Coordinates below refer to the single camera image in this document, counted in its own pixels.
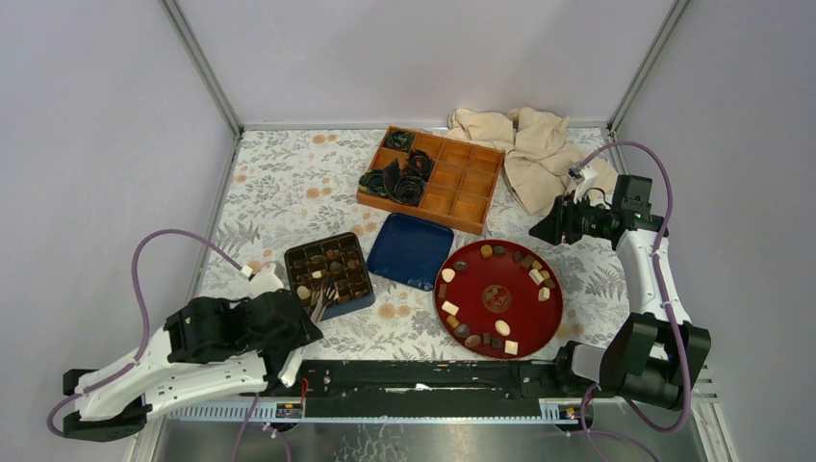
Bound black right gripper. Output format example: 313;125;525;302
527;190;612;246

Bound red round tray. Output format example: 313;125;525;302
433;240;564;360

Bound blue tin lid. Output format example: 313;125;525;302
367;213;454;292

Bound silver serving tongs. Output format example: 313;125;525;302
277;276;338;388

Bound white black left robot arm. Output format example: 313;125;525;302
57;289;324;442

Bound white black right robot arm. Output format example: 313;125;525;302
529;173;711;411

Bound blue chocolate tin box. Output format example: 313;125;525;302
284;232;375;320

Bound beige crumpled cloth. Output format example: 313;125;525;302
446;107;589;215

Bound orange wooden divided box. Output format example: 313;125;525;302
357;126;504;235

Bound floral tablecloth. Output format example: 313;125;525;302
215;130;629;361

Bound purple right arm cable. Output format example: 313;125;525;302
576;141;693;462

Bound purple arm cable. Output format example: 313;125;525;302
576;141;693;462
45;229;294;462

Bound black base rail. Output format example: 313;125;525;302
239;356;588;403

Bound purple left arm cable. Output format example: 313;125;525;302
45;229;294;462

